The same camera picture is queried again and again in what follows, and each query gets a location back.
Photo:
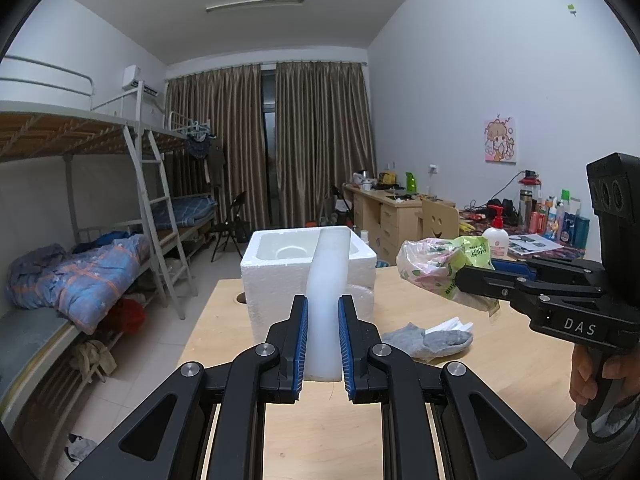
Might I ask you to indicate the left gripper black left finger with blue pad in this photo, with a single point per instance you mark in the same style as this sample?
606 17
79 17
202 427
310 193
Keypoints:
269 373

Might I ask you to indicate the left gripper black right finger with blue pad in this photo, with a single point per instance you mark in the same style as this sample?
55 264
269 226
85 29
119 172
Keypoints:
377 373

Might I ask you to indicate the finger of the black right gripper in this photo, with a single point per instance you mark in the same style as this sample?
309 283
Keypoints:
519 268
482 288

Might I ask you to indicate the grey sock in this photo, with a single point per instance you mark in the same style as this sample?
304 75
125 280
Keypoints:
438 345

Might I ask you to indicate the green pink plastic bag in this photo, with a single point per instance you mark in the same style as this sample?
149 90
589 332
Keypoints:
432 264

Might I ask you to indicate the white foam strip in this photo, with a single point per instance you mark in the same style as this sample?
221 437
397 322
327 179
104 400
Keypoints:
326 283

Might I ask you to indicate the white cloth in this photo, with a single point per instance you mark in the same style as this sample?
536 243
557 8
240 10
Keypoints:
450 326

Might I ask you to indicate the person's right hand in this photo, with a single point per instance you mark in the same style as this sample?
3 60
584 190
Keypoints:
624 369

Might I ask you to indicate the white lotion pump bottle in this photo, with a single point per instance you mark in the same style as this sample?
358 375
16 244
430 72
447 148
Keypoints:
498 238

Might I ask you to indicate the toiletry bottles cluster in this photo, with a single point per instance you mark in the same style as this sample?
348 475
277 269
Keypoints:
556 218

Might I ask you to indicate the wooden smiley face chair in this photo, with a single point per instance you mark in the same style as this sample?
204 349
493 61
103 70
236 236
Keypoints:
438 219

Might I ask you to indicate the white styrofoam box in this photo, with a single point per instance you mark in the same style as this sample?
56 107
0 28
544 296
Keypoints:
275 269

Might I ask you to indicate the grey jacket sleeve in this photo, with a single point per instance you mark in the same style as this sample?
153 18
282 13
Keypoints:
618 457

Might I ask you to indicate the wooden desk with drawers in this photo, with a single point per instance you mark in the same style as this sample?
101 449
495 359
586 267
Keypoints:
389 221

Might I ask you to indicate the green bottle on desk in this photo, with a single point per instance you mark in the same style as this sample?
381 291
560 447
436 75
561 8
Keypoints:
411 186

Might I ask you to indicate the black folding chair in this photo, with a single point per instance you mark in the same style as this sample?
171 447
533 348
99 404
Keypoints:
228 230

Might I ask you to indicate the blue plaid quilt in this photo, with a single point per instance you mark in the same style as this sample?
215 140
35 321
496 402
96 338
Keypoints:
82 287

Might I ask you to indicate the metal bunk bed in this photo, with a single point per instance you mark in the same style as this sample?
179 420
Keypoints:
81 165

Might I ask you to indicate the brown striped curtains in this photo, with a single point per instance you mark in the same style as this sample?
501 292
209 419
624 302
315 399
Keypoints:
285 144

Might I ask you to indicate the white air conditioner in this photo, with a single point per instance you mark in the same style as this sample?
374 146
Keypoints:
131 79

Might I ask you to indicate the ceiling tube light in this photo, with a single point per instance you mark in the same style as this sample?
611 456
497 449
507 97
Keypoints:
251 4

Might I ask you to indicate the anime girl wall picture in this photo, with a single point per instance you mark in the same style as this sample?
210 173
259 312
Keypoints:
500 142

